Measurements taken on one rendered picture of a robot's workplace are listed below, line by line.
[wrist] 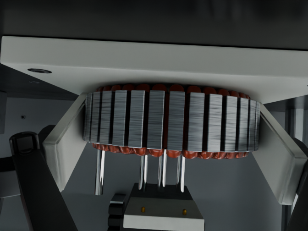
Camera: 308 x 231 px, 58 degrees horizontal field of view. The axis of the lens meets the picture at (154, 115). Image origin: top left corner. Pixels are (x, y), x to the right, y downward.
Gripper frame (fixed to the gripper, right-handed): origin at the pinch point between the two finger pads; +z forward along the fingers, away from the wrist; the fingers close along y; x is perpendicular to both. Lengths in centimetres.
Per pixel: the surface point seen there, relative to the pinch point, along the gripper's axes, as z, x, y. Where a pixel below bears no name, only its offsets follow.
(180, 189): 9.6, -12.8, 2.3
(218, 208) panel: 17.0, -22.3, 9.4
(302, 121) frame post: 17.6, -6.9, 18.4
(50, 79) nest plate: -2.0, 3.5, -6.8
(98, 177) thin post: 4.4, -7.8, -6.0
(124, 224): -1.1, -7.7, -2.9
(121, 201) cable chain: 14.0, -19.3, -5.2
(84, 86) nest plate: -0.1, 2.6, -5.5
